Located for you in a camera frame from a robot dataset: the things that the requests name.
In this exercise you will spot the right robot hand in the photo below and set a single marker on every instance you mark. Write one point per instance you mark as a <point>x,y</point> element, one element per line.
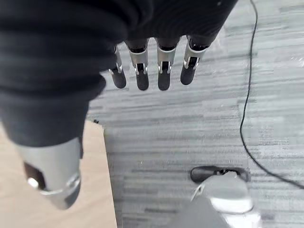
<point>59,47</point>

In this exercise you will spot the light wooden cabinet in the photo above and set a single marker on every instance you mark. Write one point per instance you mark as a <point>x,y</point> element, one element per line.
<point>95,178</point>

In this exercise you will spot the silver robot leg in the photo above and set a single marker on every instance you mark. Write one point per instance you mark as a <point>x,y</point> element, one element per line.
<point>223,204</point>

